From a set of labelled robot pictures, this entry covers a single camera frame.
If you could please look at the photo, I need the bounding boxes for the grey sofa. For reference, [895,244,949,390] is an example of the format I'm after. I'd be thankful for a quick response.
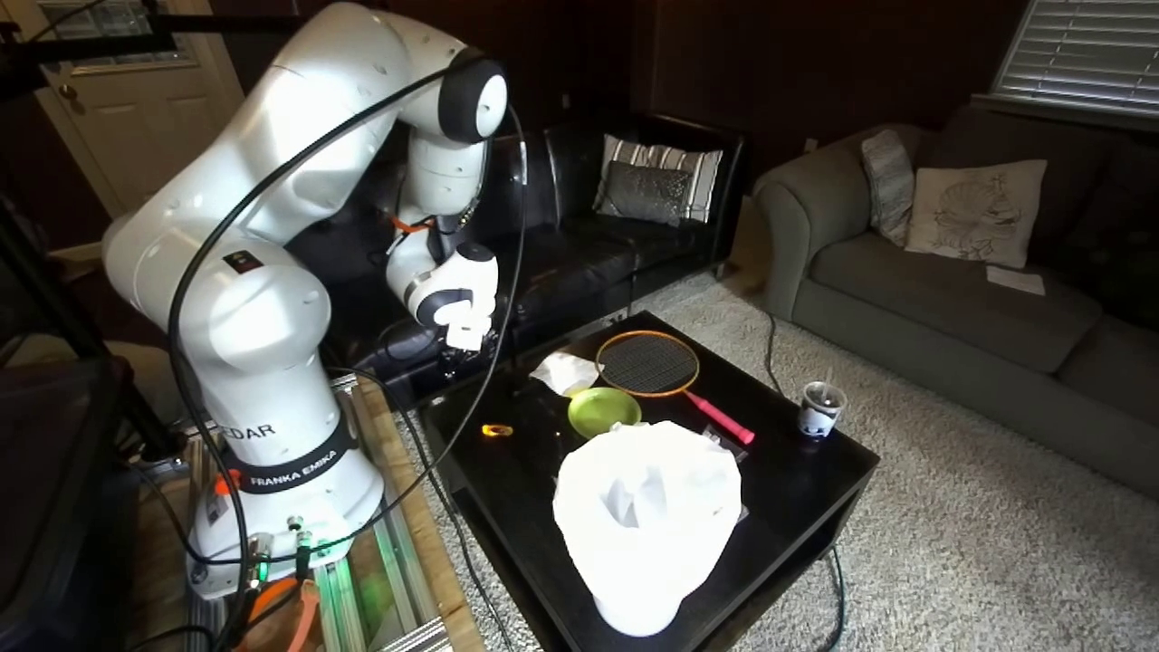
[754,106,1159,500]

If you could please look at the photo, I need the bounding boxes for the cup with dark drink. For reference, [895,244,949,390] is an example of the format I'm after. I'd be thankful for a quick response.
[797,380,845,443]

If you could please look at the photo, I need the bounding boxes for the cream square pillow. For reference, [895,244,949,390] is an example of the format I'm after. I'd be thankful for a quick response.
[906,159,1046,268]

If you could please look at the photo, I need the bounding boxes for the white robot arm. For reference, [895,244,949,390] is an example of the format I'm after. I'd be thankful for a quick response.
[100,3,508,600]

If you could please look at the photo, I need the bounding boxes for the white window blinds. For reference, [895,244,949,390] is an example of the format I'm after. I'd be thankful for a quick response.
[994,0,1159,119]

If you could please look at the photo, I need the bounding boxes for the white crumpled paper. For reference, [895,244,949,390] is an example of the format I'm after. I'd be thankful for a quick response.
[531,352,600,397]

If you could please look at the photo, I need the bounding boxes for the white paper on sofa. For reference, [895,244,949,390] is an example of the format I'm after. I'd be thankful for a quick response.
[984,265,1046,297]

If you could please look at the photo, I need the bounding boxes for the orange badminton racket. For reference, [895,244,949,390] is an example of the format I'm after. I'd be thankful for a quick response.
[593,331,757,450]

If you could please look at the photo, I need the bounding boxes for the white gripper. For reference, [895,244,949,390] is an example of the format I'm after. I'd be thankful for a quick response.
[412,255,501,352]

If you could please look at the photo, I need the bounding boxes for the black leather sofa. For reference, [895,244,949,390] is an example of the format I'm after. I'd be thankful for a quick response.
[289,117,747,380]

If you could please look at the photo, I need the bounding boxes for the yellow-green plate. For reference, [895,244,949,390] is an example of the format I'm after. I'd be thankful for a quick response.
[565,389,642,438]

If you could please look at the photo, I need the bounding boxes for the striped pillow on grey sofa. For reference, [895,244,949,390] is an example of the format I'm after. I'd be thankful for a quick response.
[860,131,918,246]

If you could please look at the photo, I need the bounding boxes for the black coffee table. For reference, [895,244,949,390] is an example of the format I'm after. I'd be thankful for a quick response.
[420,315,877,652]

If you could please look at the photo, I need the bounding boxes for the white plastic bag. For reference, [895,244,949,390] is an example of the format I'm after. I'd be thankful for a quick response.
[551,420,743,638]

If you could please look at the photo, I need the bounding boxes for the black cable on robot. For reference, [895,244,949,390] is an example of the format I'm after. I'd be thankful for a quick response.
[164,56,531,652]

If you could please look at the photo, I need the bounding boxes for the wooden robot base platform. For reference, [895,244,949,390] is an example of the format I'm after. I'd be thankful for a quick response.
[190,376,485,652]

